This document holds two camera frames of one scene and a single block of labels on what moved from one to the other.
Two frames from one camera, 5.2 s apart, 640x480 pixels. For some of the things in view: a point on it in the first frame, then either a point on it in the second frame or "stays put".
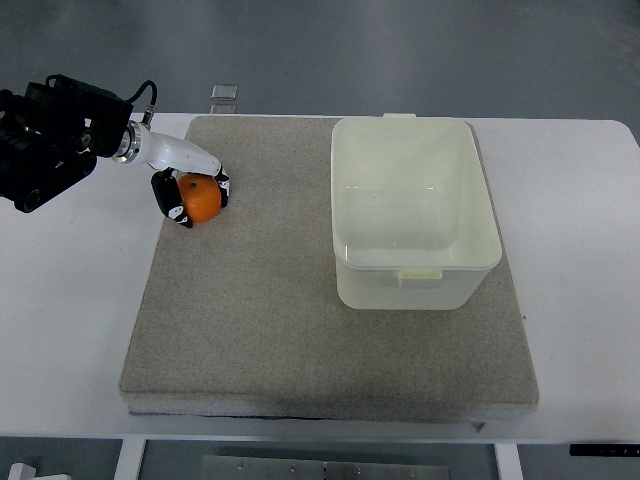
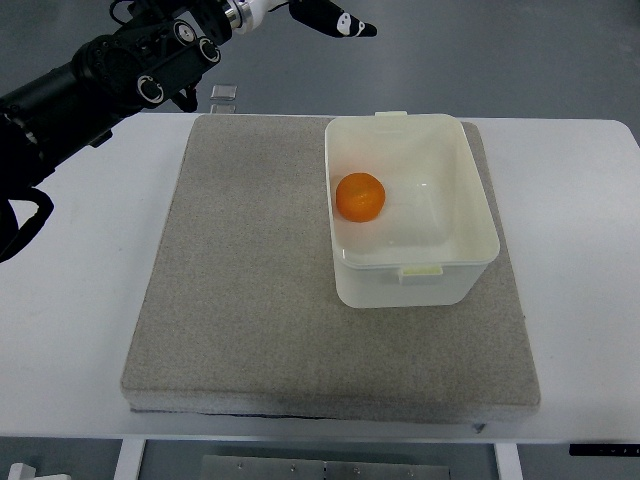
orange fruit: (201, 196) -> (360, 197)
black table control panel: (613, 449) stays put
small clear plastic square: (224, 92) stays put
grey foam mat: (239, 315) stays put
